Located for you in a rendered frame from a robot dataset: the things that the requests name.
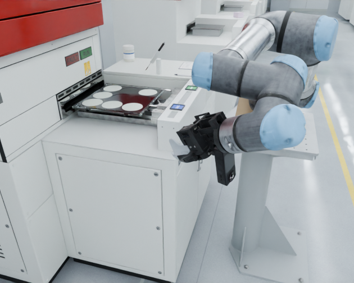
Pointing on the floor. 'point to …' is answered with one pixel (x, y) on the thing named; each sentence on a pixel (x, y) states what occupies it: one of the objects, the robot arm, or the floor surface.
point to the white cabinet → (127, 207)
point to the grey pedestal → (264, 229)
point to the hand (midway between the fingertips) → (180, 151)
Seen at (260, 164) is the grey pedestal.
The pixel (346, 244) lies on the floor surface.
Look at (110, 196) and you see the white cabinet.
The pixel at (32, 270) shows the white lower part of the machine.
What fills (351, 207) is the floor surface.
